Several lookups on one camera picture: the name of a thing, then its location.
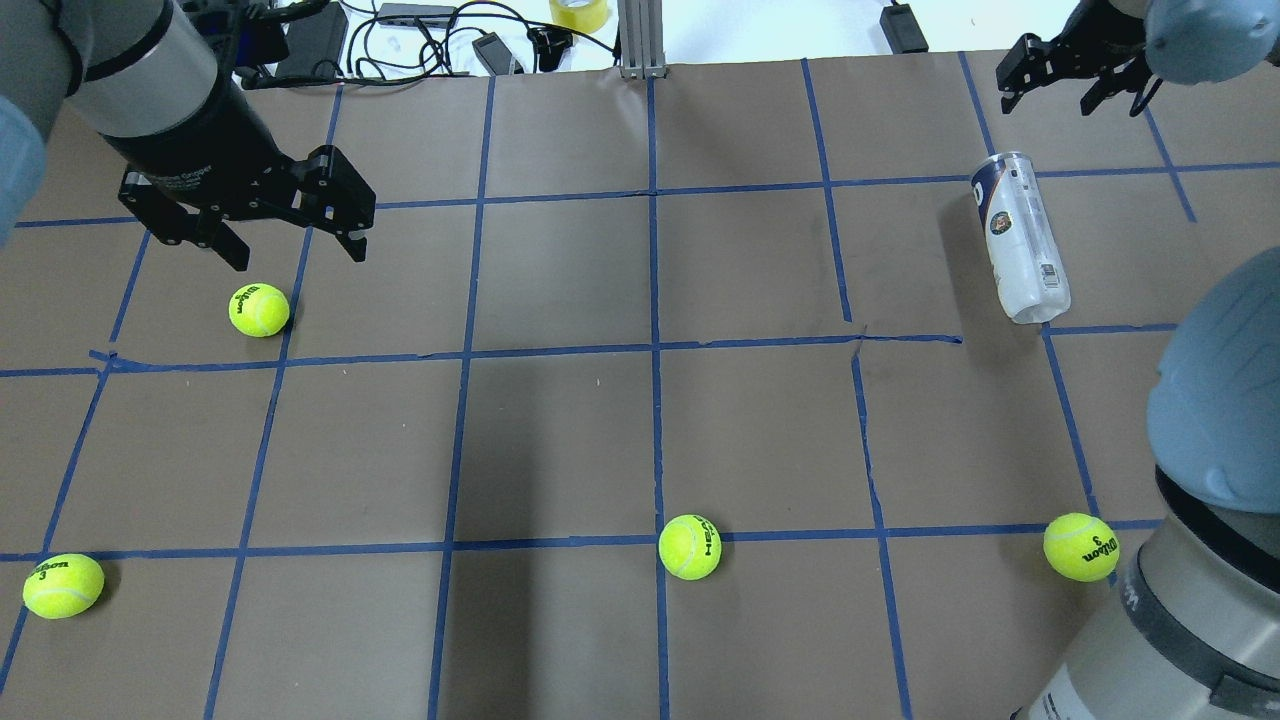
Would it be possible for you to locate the tennis ball near arm base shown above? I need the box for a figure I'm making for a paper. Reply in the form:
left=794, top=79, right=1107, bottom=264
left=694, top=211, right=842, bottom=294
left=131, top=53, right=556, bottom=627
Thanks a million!
left=658, top=514, right=723, bottom=582

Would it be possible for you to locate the tennis ball far side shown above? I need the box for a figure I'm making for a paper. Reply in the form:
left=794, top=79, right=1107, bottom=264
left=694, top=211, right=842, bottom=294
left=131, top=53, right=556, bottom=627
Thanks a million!
left=228, top=283, right=292, bottom=338

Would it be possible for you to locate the tennis ball middle row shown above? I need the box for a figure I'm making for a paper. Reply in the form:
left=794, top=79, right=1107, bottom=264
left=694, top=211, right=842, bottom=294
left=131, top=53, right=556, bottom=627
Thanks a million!
left=22, top=553, right=106, bottom=620

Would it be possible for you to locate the tennis ball near front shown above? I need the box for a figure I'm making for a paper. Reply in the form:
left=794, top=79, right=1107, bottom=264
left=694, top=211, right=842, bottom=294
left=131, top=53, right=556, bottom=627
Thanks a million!
left=1042, top=512, right=1120, bottom=583

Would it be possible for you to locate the black power adapter brick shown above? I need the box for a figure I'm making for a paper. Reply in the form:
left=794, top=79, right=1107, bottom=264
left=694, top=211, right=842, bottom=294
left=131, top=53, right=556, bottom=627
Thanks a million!
left=879, top=1, right=931, bottom=55

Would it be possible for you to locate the yellow tape roll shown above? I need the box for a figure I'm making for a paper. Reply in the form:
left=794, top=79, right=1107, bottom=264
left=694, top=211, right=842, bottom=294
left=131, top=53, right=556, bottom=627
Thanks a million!
left=548, top=0, right=611, bottom=35

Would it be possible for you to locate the aluminium frame post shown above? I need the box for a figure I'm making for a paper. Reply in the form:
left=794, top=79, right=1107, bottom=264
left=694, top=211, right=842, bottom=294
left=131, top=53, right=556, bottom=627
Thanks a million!
left=617, top=0, right=668, bottom=81

